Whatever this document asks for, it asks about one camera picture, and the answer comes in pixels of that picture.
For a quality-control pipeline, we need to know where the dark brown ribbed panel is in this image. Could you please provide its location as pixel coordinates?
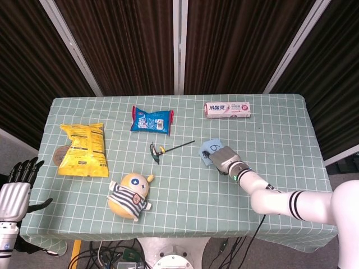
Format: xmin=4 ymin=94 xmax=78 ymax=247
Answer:
xmin=0 ymin=0 xmax=96 ymax=152
xmin=54 ymin=0 xmax=175 ymax=96
xmin=184 ymin=0 xmax=317 ymax=95
xmin=271 ymin=0 xmax=359 ymax=160

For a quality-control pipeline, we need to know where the white pink toothpaste box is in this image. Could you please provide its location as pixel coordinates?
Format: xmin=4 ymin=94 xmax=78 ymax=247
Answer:
xmin=204 ymin=101 xmax=252 ymax=119

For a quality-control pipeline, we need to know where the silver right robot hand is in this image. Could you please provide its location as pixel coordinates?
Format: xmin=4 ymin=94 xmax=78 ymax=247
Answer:
xmin=201 ymin=145 xmax=242 ymax=177

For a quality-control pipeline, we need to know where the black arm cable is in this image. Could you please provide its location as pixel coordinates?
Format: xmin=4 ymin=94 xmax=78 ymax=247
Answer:
xmin=240 ymin=213 xmax=267 ymax=269

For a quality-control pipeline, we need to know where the black cable green connector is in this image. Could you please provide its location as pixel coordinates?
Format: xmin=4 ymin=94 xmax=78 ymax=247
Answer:
xmin=217 ymin=237 xmax=229 ymax=257

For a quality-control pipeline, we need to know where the green circuit board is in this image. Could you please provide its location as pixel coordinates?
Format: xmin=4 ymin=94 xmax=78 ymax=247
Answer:
xmin=122 ymin=250 xmax=141 ymax=261

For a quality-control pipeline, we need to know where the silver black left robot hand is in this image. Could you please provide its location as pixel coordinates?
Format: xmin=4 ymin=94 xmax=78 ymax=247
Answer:
xmin=0 ymin=156 xmax=53 ymax=222

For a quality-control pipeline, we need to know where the yellow plush toy striped sweater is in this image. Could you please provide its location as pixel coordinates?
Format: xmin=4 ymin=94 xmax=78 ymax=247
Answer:
xmin=107 ymin=173 xmax=155 ymax=223

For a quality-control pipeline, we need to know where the yellow chip bag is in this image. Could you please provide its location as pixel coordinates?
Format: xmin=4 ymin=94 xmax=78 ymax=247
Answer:
xmin=58 ymin=122 xmax=109 ymax=178

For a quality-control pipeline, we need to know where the green checked tablecloth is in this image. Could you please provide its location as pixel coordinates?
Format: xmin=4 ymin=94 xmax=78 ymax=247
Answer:
xmin=19 ymin=94 xmax=339 ymax=256

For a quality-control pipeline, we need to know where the yellow floor tape strip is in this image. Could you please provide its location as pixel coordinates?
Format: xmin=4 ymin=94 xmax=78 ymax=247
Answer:
xmin=70 ymin=239 xmax=82 ymax=262

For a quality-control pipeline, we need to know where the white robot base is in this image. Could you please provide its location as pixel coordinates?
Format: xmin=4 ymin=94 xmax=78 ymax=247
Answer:
xmin=136 ymin=236 xmax=210 ymax=269

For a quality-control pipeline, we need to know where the black T-handle hex key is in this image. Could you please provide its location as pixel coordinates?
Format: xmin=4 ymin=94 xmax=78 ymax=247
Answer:
xmin=149 ymin=140 xmax=196 ymax=165

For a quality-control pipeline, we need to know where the blue snack packet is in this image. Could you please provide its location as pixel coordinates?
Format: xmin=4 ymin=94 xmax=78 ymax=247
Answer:
xmin=130 ymin=105 xmax=174 ymax=137

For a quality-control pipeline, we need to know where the white frame post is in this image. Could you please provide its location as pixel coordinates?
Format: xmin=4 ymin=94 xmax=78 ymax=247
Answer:
xmin=39 ymin=0 xmax=104 ymax=96
xmin=263 ymin=0 xmax=328 ymax=94
xmin=172 ymin=0 xmax=188 ymax=95

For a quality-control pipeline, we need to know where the white floor cable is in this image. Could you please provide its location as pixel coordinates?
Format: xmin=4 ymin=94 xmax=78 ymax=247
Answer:
xmin=96 ymin=240 xmax=104 ymax=268

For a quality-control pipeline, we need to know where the brown round disc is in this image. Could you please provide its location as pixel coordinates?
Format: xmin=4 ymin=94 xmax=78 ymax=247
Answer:
xmin=52 ymin=145 xmax=68 ymax=168

